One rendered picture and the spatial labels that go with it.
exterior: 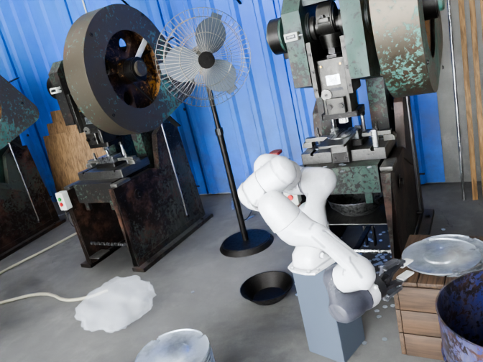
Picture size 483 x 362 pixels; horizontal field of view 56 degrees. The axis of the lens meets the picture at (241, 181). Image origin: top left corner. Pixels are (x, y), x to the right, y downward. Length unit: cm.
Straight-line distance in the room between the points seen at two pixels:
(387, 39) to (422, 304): 105
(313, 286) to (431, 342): 51
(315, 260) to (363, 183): 66
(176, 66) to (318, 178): 139
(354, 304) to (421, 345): 61
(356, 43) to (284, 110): 165
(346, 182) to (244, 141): 186
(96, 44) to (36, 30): 247
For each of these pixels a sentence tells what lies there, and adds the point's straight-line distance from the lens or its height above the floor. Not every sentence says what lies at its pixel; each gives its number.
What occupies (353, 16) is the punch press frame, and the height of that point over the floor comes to 134.
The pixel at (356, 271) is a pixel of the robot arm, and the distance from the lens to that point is 143.
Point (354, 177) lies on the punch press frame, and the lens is 235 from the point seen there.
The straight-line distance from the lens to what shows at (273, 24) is 250.
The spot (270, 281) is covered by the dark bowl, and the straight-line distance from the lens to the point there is 268.
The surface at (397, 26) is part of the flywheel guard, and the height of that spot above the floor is 127.
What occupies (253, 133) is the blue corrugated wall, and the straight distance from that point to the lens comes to 403.
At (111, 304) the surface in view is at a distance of 269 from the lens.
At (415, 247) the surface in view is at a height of 39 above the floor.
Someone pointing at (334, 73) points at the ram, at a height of 109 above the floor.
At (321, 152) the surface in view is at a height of 70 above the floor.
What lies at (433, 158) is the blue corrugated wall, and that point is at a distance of 370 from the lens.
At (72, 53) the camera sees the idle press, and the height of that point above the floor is 150.
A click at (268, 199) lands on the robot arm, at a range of 141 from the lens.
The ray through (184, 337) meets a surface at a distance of 192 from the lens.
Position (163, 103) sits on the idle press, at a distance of 327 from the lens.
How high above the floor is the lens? 136
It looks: 17 degrees down
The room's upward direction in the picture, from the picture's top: 13 degrees counter-clockwise
